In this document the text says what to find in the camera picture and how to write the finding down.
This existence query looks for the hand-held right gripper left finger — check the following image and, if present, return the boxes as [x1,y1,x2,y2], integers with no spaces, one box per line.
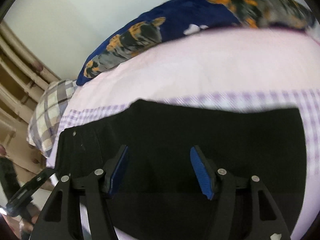
[29,144,129,240]

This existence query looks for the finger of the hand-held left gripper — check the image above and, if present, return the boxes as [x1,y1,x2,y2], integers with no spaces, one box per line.
[6,167,56,217]

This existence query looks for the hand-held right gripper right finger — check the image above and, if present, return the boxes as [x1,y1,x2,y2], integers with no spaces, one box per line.
[190,145,292,240]

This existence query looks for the black pants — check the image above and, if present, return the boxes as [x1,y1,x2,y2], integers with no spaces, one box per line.
[54,99,307,240]

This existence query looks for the plaid pillow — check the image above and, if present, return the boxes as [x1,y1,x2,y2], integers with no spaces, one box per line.
[27,79,79,159]

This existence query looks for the beige wooden headboard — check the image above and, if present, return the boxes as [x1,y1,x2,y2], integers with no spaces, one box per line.
[0,21,62,188]

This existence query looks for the pink purple checked bed sheet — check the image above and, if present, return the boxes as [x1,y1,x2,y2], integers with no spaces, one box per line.
[45,26,320,240]

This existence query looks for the blue orange printed blanket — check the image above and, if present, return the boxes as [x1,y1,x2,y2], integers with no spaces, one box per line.
[76,0,317,87]

